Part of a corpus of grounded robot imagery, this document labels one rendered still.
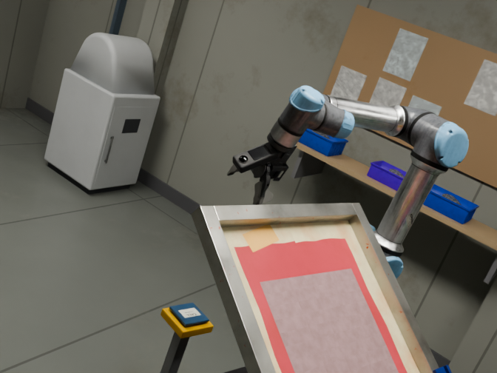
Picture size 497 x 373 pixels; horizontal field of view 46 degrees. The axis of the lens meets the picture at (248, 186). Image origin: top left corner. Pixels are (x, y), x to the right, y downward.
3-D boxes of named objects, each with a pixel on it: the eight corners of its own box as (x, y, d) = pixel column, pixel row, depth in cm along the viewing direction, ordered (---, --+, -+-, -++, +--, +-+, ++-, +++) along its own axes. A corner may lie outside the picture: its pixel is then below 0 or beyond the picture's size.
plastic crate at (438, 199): (472, 220, 362) (479, 205, 358) (464, 225, 344) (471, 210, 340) (425, 197, 376) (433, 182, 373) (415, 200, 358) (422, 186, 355)
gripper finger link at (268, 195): (274, 214, 158) (278, 180, 157) (258, 215, 154) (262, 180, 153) (265, 212, 160) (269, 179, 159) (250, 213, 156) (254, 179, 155)
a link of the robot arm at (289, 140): (288, 135, 145) (271, 115, 149) (278, 149, 147) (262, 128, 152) (307, 138, 150) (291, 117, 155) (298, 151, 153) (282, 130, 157)
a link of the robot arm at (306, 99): (333, 106, 144) (306, 97, 139) (309, 140, 149) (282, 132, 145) (322, 89, 149) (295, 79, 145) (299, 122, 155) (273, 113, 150)
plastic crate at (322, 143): (342, 155, 406) (349, 140, 402) (328, 157, 386) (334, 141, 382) (302, 135, 421) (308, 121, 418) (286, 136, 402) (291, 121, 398)
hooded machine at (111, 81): (137, 191, 519) (177, 54, 478) (89, 198, 474) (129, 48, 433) (90, 160, 548) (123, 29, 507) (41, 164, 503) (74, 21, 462)
